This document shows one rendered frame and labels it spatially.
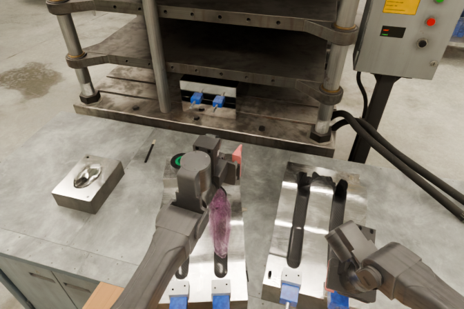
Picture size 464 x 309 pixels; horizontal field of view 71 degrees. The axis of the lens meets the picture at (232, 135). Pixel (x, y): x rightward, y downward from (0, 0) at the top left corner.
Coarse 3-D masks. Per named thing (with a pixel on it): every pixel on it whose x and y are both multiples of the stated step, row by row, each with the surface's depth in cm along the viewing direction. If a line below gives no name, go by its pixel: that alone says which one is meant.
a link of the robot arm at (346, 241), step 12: (336, 228) 64; (348, 228) 63; (336, 240) 64; (348, 240) 62; (360, 240) 62; (336, 252) 65; (348, 252) 63; (360, 252) 61; (372, 252) 61; (360, 264) 60; (360, 276) 57; (372, 276) 54; (372, 288) 55
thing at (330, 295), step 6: (330, 294) 76; (336, 294) 76; (330, 300) 75; (336, 300) 75; (342, 300) 75; (348, 300) 75; (330, 306) 75; (336, 306) 75; (342, 306) 74; (348, 306) 74
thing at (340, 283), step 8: (336, 264) 72; (336, 272) 71; (344, 272) 68; (328, 280) 70; (336, 280) 70; (344, 280) 68; (328, 288) 70; (336, 288) 69; (344, 288) 69; (352, 288) 66; (352, 296) 69; (360, 296) 69; (368, 296) 69
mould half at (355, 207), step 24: (288, 168) 120; (312, 168) 120; (288, 192) 103; (312, 192) 102; (360, 192) 101; (288, 216) 100; (312, 216) 99; (360, 216) 98; (288, 240) 94; (312, 240) 94; (312, 264) 88; (264, 288) 85; (312, 288) 83
